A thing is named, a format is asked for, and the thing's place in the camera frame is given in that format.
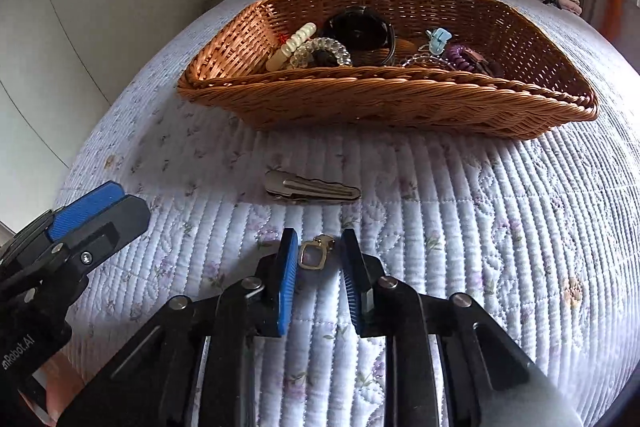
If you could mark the silver metal hair clip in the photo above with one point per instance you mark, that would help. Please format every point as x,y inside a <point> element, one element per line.
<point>310,193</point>

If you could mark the light blue hair claw clip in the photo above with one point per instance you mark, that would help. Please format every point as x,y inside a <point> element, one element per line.
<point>440,39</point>

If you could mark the orange curtain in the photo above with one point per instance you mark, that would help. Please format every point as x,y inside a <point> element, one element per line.
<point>616,2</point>

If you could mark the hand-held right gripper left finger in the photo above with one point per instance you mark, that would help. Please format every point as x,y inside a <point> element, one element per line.
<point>287,279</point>

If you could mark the white wardrobe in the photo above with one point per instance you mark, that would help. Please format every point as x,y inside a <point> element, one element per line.
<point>100,32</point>

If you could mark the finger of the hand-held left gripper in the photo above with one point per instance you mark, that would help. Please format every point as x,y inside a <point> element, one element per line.
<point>85,212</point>

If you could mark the brown wicker basket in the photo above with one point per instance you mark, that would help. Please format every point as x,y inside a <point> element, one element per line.
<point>375,102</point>

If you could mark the dark metal hair clip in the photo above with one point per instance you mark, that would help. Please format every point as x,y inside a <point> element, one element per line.
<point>487,68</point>

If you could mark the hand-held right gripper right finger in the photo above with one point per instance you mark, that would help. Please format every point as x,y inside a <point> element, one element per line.
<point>352,279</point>

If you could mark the gold square earring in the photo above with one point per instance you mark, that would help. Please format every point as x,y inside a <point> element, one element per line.
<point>314,254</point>

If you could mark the person's left hand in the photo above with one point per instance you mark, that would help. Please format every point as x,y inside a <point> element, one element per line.
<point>57,384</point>

